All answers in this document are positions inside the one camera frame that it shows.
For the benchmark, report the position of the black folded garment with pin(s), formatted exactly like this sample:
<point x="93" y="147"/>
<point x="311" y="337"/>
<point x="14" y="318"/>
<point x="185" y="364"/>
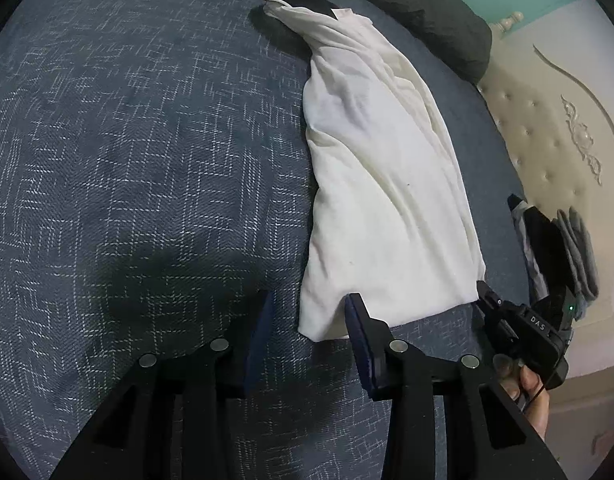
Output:
<point x="544" y="255"/>

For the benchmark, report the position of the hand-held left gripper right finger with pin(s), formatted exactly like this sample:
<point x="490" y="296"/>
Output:
<point x="359" y="345"/>

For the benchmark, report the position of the dark grey rolled duvet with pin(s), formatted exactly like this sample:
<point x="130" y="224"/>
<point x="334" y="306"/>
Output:
<point x="437" y="15"/>

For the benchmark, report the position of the white polo shirt black collar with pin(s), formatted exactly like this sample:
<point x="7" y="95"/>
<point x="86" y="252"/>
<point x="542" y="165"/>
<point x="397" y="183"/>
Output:
<point x="387" y="185"/>

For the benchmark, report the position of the cream tufted headboard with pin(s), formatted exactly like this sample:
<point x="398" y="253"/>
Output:
<point x="547" y="150"/>

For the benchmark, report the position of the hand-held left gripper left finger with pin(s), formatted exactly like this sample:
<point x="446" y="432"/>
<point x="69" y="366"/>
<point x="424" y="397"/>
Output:
<point x="259" y="345"/>

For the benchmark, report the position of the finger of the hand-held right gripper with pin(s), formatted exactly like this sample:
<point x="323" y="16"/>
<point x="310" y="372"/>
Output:
<point x="494" y="310"/>

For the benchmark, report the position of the person's right hand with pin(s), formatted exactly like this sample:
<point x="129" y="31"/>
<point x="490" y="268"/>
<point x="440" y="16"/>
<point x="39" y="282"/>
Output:
<point x="529" y="395"/>

